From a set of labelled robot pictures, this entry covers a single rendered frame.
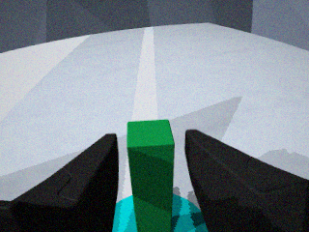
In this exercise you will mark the teal circle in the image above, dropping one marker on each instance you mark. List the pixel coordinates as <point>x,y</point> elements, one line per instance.
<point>186,216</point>

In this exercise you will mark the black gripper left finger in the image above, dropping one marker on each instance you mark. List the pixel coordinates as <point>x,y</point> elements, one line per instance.
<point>80,197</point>

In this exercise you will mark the green rectangular post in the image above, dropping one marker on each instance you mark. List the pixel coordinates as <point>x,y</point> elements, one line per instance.
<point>151,153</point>

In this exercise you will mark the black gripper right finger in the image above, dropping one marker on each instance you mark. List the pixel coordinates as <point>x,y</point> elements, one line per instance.
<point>238,193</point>

